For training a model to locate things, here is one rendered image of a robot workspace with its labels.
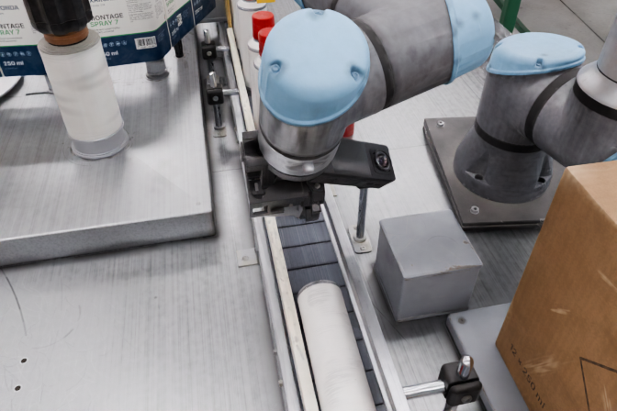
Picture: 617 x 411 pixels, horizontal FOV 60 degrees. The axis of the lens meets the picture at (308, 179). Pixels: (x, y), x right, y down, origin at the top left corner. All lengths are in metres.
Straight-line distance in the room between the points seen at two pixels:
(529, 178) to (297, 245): 0.36
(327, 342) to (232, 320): 0.18
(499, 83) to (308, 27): 0.45
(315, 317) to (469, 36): 0.32
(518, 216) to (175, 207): 0.50
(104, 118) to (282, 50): 0.55
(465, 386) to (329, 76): 0.30
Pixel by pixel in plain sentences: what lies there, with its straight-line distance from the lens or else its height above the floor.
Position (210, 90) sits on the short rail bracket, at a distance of 0.96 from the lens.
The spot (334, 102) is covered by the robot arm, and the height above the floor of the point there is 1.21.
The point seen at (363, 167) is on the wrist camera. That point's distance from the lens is 0.56.
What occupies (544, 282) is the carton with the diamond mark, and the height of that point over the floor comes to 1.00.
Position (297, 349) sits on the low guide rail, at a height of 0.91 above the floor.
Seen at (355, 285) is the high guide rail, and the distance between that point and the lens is 0.57.
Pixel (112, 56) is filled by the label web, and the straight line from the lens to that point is 1.08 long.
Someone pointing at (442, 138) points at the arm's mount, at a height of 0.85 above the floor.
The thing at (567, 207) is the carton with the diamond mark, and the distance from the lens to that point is 0.51.
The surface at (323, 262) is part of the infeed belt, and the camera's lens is 0.69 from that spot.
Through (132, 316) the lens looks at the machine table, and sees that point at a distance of 0.74.
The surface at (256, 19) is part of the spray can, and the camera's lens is 0.81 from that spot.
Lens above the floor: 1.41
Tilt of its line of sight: 40 degrees down
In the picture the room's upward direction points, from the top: straight up
